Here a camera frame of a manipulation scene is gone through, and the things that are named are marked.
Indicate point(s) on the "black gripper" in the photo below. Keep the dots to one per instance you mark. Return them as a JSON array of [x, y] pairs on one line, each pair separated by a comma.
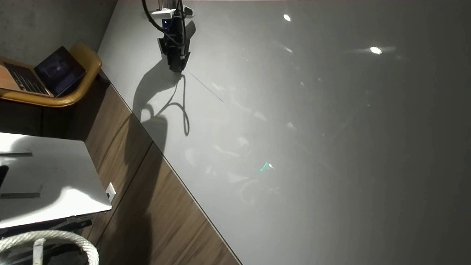
[[175, 37]]

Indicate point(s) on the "large white whiteboard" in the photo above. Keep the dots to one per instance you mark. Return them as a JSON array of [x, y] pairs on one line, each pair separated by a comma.
[[318, 148]]

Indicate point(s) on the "open laptop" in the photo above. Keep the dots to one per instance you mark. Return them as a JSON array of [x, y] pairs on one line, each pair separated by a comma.
[[53, 74]]

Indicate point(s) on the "white table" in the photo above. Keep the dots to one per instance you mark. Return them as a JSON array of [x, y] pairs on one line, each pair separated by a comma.
[[49, 182]]

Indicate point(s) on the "dark flat strip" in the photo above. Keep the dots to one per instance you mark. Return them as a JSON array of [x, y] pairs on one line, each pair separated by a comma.
[[15, 154]]

